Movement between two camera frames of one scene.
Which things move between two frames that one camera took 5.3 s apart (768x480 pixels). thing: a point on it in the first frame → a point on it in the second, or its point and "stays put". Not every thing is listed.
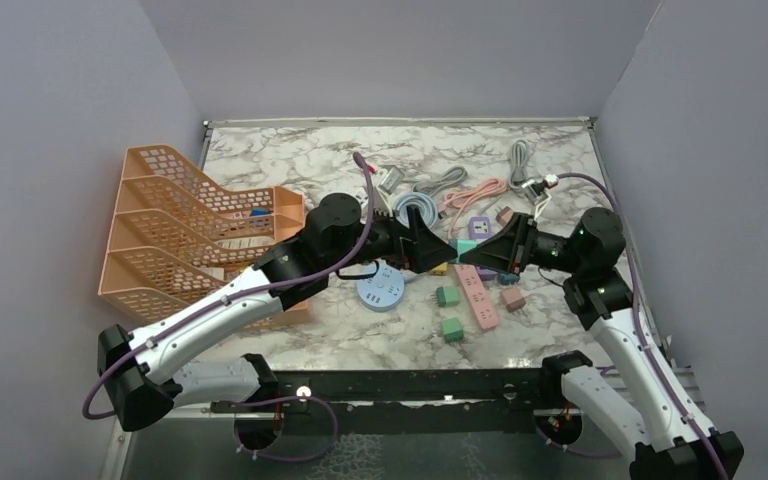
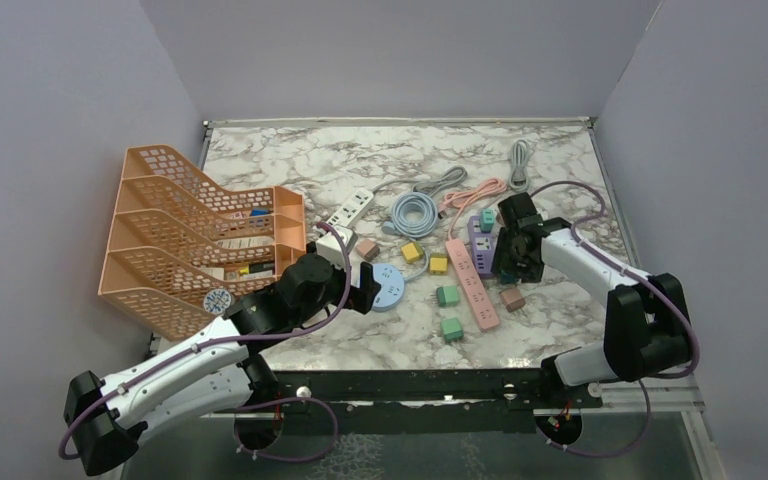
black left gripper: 416,249 → 361,298
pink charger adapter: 512,299 stays put
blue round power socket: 384,291 stays put
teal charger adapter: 464,245 → 487,218
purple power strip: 480,227 stays put
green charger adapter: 452,329 stays put
